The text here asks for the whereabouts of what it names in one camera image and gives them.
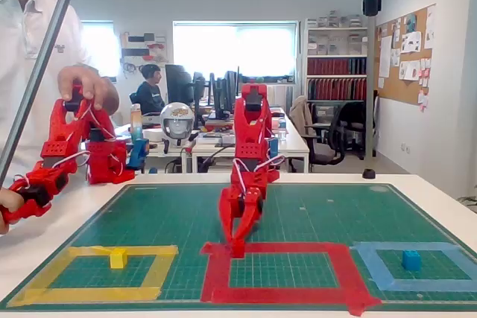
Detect red leader arm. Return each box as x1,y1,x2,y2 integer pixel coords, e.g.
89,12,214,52
0,85,137,226

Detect red tape square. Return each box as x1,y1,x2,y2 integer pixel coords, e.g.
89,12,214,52
199,241,383,317

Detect yellow lego brick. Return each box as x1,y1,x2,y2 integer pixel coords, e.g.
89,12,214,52
109,247,128,270

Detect blue tape square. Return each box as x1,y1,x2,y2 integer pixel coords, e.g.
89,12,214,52
349,241,477,293

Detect yellow tape square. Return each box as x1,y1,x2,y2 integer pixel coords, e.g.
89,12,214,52
6,244,179,308

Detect blue lego brick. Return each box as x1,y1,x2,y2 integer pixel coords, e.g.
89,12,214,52
401,249,422,271

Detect person's left hand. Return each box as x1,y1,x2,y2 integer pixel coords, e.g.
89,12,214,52
57,64,121,113

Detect person's right hand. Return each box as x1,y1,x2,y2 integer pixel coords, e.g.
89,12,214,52
0,186,26,236

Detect green cutting mat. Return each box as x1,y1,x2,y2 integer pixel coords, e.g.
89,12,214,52
0,182,477,314

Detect white office desk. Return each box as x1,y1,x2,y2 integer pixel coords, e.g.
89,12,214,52
192,107,311,174

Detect white helmet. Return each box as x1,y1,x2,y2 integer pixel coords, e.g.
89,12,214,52
159,102,195,147

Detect beige jacket on chair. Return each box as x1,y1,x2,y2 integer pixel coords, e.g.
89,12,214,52
289,95,318,140

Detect black computer monitor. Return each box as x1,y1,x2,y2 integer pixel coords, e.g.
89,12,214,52
165,63,195,106
223,68,241,106

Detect black office chair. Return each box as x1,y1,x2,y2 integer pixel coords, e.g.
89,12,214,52
309,101,368,165

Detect colourful bottle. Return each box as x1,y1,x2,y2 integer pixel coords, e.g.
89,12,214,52
130,104,145,140

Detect seated person in dark shirt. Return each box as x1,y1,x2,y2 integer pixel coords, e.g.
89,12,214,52
134,63,167,116

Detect wide bright window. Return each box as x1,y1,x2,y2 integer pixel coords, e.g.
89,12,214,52
172,20,299,83

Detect white shelf with binders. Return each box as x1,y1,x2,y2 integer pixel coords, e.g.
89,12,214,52
304,16,370,103

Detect upright metal pole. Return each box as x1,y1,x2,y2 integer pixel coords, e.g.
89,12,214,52
366,0,378,159

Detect cork pin board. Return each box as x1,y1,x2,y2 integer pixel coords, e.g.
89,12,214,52
374,3,437,107

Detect narrow bright window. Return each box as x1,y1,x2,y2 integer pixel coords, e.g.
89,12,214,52
80,19,115,77

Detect green plant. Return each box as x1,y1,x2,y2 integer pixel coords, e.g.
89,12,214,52
457,194,477,214

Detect slanted metal pole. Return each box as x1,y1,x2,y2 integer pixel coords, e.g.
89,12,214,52
0,0,85,185

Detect black pole clamp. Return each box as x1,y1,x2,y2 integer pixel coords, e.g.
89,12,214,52
362,0,382,17

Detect person in white polo shirt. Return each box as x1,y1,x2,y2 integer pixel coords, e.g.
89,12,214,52
0,0,94,185

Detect wall tool rack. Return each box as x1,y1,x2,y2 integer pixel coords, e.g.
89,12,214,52
119,31,168,73

